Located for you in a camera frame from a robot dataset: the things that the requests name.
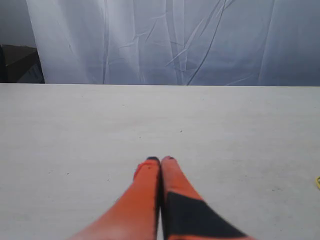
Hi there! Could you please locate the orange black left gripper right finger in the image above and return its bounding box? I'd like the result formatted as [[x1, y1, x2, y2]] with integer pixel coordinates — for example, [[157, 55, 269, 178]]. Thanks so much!
[[161, 156, 253, 240]]

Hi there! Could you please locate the white backdrop curtain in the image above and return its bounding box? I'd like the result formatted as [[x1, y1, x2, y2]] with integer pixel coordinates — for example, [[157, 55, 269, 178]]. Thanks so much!
[[0, 0, 320, 87]]

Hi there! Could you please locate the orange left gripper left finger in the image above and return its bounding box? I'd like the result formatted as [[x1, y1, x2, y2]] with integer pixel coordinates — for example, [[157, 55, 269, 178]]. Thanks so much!
[[70, 156, 161, 240]]

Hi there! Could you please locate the dark box behind table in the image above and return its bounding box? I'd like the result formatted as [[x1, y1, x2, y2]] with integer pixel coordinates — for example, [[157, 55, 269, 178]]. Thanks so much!
[[0, 44, 45, 84]]

